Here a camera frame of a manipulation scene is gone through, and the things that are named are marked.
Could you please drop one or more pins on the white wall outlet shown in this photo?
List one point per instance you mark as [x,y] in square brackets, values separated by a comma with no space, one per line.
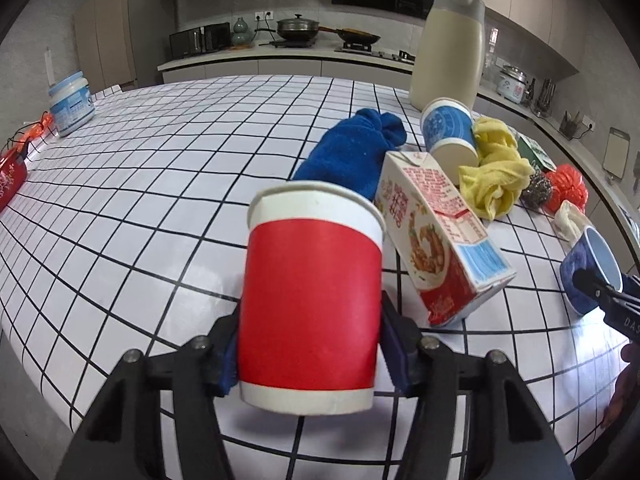
[263,14]
[588,124]

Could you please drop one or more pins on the white jar blue label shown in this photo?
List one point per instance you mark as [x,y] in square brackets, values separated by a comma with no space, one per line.
[72,105]

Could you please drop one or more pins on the grey cutting board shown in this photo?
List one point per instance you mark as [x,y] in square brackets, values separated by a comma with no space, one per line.
[616,152]

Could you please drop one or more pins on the red white carton box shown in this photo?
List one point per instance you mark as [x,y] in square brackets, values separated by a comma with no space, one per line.
[440,240]

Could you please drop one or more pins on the black microwave oven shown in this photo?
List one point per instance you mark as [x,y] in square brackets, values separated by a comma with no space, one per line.
[186,44]

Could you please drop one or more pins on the yellow cloth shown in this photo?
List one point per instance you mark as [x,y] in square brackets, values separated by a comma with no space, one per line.
[492,175]

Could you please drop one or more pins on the blue knit cloth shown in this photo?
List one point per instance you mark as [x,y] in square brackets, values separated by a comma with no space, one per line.
[350,155]

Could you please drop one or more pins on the black wok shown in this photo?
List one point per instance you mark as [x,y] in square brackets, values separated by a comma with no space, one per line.
[357,36]

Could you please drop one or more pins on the cream thermos jug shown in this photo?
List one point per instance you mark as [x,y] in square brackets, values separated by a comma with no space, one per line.
[447,50]

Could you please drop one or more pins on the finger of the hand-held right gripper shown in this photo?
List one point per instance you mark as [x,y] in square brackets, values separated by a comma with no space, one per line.
[590,282]

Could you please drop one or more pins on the red mesh scrubber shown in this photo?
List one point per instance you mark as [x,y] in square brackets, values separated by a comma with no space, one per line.
[567,185]

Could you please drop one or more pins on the steel pot with lid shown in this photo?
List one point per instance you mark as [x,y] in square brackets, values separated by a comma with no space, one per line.
[297,27]

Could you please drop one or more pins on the black toaster oven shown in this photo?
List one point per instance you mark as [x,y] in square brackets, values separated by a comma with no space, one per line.
[216,37]

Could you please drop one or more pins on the red paper cup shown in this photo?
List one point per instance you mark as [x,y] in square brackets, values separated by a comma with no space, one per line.
[310,300]

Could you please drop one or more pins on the green tissue pack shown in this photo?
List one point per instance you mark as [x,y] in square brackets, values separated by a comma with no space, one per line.
[537,155]

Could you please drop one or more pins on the green ceramic vase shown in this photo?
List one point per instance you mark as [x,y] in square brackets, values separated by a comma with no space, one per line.
[241,32]

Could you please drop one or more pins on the gas stove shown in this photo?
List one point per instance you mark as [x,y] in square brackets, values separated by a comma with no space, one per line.
[372,50]

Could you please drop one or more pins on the blue white paper cup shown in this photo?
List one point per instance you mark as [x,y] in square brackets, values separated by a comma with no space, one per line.
[447,130]

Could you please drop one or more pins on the dark chopstick holder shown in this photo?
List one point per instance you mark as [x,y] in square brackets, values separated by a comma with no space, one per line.
[570,125]

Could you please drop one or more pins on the person's right hand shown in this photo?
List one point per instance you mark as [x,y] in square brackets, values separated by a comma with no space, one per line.
[625,360]

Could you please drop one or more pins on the steel utensil holder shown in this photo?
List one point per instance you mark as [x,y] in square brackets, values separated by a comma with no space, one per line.
[545,95]

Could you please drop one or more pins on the beige tall cabinet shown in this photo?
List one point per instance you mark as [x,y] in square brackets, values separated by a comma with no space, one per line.
[107,35]

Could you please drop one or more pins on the steel wool scrubber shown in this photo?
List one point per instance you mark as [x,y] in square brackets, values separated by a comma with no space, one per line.
[536,190]

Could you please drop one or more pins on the white rice cooker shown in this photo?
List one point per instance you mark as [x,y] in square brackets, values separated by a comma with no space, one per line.
[512,85]

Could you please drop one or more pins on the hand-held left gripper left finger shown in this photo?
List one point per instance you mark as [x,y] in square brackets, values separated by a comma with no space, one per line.
[227,357]

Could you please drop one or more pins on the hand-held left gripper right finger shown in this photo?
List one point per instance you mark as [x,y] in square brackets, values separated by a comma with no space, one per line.
[395,355]

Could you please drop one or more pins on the blue mug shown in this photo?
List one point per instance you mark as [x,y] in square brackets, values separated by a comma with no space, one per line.
[575,270]

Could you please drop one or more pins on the red snack packet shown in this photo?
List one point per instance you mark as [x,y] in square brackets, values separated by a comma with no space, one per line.
[10,180]

